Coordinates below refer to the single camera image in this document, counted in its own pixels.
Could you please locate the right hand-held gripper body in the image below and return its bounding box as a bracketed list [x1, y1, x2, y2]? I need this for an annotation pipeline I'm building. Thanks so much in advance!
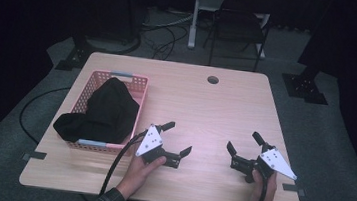
[228, 140, 301, 189]

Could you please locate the white metal stand leg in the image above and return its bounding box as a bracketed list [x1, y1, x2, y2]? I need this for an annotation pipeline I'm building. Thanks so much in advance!
[187, 0, 201, 51]

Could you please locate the bundle of floor cables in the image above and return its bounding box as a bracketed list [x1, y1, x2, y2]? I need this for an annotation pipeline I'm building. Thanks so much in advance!
[137, 7, 195, 63]

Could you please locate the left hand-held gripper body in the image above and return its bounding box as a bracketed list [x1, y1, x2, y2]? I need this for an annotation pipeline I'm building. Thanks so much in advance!
[134, 121, 186, 170]

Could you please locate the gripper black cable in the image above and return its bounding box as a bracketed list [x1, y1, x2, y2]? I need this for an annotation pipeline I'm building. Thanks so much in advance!
[241, 169, 271, 201]
[98, 125, 149, 201]

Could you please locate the pink plastic basket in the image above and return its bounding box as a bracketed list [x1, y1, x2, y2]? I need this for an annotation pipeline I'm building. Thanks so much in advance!
[60, 66, 151, 157]

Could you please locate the black chair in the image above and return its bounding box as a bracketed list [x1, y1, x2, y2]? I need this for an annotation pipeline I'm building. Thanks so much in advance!
[201, 0, 275, 74]

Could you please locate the person's right hand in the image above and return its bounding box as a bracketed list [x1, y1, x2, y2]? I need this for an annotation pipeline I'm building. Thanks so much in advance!
[248, 169, 280, 201]

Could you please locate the person's left hand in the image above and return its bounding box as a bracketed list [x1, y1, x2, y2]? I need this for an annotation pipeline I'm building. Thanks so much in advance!
[115, 152, 167, 201]

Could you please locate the black floor cable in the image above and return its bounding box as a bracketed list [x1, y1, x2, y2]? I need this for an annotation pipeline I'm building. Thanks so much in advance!
[16, 81, 72, 148]

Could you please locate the black cloth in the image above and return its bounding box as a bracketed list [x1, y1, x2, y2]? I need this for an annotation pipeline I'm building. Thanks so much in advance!
[51, 71, 143, 150]

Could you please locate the black tape strip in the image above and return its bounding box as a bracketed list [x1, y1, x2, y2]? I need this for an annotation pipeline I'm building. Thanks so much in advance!
[20, 149, 48, 164]
[280, 183, 307, 198]

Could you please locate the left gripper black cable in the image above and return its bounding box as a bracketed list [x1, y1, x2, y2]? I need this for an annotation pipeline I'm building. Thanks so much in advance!
[98, 125, 149, 201]

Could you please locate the black stand base plate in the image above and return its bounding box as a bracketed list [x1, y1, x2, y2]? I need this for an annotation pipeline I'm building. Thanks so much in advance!
[54, 33, 94, 74]
[279, 65, 332, 106]

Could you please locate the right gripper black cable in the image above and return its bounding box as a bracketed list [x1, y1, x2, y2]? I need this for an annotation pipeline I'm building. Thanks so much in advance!
[241, 169, 271, 201]

